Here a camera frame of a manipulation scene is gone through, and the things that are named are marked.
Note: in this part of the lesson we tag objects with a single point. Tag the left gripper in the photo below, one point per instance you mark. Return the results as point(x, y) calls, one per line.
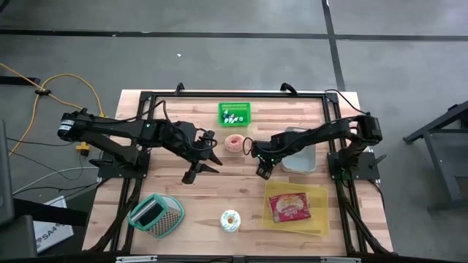
point(190, 140)

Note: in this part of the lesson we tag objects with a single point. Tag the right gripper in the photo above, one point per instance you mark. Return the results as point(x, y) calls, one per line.
point(267, 149)

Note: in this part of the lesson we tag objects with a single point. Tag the red snack packet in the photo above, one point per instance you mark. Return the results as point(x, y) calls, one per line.
point(289, 208)

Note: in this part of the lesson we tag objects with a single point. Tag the white donut blue icing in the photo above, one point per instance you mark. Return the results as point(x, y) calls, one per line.
point(224, 223)

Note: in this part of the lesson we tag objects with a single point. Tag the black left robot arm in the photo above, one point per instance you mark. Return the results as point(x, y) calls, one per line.
point(109, 126)

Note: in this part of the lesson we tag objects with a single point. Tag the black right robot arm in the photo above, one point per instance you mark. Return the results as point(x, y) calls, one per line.
point(321, 133)

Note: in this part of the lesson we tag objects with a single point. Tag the pink sprinkled donut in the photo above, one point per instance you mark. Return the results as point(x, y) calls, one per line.
point(228, 147)

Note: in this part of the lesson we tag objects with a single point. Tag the clear grey plastic container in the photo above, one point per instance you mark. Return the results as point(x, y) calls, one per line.
point(303, 162)

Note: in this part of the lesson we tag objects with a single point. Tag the green plastic basket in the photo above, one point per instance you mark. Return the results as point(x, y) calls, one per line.
point(234, 108)

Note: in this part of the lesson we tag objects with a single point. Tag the yellow transparent tray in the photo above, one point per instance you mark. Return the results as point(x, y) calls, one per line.
point(319, 219)

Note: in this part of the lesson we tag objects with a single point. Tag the teal box grater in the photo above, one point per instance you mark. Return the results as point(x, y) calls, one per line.
point(161, 219)

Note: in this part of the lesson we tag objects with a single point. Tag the white labelled box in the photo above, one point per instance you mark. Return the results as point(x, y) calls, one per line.
point(55, 233)

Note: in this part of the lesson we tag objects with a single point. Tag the black metal stand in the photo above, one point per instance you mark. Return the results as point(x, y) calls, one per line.
point(444, 171)

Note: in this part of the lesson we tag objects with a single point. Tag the grey padded seat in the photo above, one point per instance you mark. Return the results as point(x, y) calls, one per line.
point(18, 237)

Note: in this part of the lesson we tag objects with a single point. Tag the black floor bar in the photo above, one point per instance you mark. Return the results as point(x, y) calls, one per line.
point(18, 80)

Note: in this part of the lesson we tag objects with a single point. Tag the black aluminium table frame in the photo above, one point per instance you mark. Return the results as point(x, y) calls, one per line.
point(237, 95)

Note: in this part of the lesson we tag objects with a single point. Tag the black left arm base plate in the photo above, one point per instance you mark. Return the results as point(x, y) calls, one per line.
point(109, 168)

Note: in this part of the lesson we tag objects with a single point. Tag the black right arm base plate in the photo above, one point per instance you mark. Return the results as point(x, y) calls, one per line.
point(365, 168)

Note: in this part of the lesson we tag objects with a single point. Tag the silver aluminium bracket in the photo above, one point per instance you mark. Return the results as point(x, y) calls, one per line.
point(135, 259)
point(340, 260)

